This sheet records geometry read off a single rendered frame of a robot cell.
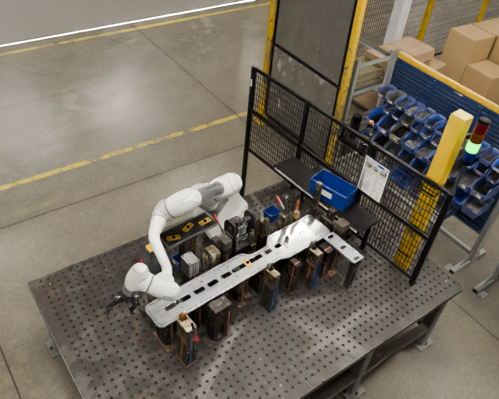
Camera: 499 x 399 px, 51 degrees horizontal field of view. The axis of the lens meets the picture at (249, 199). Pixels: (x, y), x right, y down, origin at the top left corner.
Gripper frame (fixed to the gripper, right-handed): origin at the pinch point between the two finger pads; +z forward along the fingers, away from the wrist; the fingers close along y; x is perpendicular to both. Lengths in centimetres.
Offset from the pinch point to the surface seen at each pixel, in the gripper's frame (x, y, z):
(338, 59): -212, -225, -82
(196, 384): 42, -42, 15
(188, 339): 26.5, -31.6, -10.9
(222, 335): 17, -63, 6
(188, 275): -15.8, -42.6, -12.3
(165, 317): 9.1, -23.1, -6.7
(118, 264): -59, -19, 35
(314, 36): -248, -214, -82
